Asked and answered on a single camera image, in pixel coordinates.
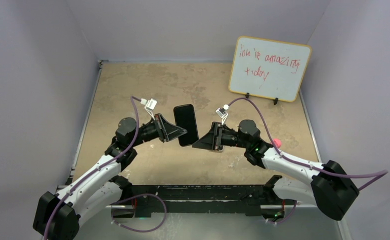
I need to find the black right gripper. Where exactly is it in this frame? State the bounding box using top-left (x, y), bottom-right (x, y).
top-left (193, 122), bottom-right (249, 152)

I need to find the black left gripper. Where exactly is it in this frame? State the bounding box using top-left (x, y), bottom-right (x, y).
top-left (130, 113), bottom-right (186, 148)

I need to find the black phone silver edge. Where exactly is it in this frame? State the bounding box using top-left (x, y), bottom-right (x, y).
top-left (174, 105), bottom-right (199, 147)

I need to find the black phone case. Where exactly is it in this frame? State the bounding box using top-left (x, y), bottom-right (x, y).
top-left (173, 103), bottom-right (200, 148)

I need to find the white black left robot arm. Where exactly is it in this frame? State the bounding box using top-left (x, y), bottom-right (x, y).
top-left (32, 113), bottom-right (187, 240)

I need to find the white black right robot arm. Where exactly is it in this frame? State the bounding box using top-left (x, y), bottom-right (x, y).
top-left (192, 119), bottom-right (360, 221)

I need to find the pink cap bottle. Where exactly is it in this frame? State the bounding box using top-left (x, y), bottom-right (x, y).
top-left (273, 138), bottom-right (282, 148)

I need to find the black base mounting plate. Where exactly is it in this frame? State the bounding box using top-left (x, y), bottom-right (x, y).
top-left (99, 183), bottom-right (298, 220)

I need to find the yellow framed whiteboard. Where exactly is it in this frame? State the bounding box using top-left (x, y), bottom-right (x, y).
top-left (228, 36), bottom-right (312, 103)

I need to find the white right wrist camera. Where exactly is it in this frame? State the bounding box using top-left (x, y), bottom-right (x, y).
top-left (215, 104), bottom-right (229, 125)

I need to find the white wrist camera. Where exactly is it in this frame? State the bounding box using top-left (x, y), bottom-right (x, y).
top-left (140, 98), bottom-right (157, 120)
top-left (215, 104), bottom-right (229, 125)

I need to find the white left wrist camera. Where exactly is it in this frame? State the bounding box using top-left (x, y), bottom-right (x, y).
top-left (140, 98), bottom-right (157, 120)

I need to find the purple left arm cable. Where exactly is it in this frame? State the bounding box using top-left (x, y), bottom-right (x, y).
top-left (42, 96), bottom-right (167, 240)

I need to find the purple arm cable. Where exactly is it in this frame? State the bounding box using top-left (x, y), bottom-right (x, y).
top-left (223, 97), bottom-right (389, 226)
top-left (42, 96), bottom-right (167, 240)

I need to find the aluminium frame rail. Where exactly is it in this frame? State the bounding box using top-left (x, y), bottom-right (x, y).
top-left (57, 175), bottom-right (349, 220)

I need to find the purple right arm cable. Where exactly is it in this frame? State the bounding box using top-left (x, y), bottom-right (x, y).
top-left (223, 97), bottom-right (389, 226)

